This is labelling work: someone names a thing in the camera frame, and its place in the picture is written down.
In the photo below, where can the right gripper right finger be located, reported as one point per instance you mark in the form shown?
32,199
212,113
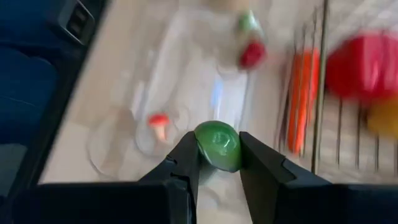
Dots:
273,193

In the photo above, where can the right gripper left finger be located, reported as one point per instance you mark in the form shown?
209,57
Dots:
174,193

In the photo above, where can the small red-capped mushroom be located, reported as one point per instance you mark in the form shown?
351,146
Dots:
158,119

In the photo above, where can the orange carrot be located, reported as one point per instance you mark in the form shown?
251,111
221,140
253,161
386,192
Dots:
303,99

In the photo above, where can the yellow bell pepper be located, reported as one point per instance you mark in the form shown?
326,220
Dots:
384,118

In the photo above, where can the small red toy vegetable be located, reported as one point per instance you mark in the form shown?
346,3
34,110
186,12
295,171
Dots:
252,55

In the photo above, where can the red bell pepper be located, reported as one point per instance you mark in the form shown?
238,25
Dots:
360,65

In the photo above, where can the clear plastic bin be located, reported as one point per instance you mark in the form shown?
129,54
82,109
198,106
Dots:
192,77

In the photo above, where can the black metal table frame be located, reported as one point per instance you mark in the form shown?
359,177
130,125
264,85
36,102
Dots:
66,71

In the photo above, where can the grey metal bracket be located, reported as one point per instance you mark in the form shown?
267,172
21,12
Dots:
77,20

